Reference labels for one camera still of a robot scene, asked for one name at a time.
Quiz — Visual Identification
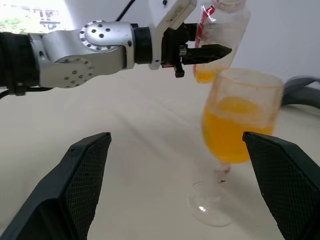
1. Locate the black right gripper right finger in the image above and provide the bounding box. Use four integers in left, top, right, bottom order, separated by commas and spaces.
241, 131, 320, 240

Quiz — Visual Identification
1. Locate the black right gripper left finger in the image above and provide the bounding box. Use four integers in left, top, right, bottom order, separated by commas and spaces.
0, 131, 112, 240

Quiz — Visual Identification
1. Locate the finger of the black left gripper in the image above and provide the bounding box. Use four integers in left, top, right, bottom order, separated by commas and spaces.
183, 22, 201, 42
180, 44, 233, 66

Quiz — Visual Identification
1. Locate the clear plastic bottle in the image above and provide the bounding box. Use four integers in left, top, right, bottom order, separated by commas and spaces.
192, 0, 251, 85

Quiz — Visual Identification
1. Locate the clear wine glass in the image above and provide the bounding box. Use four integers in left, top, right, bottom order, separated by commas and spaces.
187, 67, 285, 227

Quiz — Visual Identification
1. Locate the dark grey chair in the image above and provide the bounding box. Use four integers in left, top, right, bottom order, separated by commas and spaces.
281, 75, 320, 110

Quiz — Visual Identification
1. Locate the bright window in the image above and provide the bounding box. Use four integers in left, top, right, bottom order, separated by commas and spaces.
0, 0, 76, 35

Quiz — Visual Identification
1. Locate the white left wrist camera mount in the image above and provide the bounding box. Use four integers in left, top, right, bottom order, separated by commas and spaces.
147, 0, 198, 71

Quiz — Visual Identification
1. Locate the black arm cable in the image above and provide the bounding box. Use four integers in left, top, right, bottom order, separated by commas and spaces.
114, 0, 137, 22
0, 86, 55, 100

